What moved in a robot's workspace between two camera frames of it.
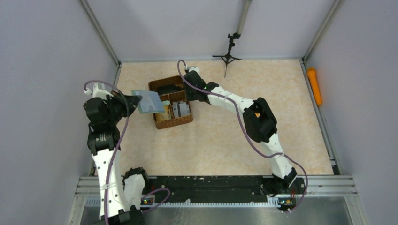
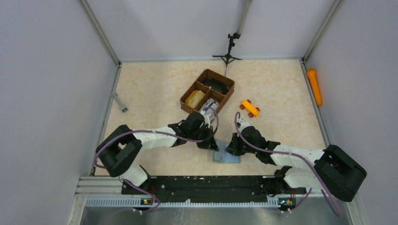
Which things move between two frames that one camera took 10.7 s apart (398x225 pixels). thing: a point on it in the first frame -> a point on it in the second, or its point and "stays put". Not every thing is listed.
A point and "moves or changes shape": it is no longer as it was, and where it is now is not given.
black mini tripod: [227, 58] stays put
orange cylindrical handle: [315, 86] stays put
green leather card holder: [150, 102] -> [222, 156]
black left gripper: [125, 103] -> [206, 142]
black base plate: [172, 188] stays put
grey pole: [246, 4] stays put
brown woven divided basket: [179, 111] moves or changes shape
